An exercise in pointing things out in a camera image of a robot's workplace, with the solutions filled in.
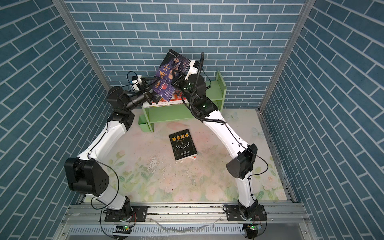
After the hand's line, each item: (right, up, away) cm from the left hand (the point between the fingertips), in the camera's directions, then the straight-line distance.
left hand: (162, 86), depth 66 cm
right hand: (+3, +7, -1) cm, 8 cm away
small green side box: (-20, -17, +30) cm, 40 cm away
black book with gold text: (+6, -32, +32) cm, 46 cm away
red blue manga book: (+4, -2, +16) cm, 17 cm away
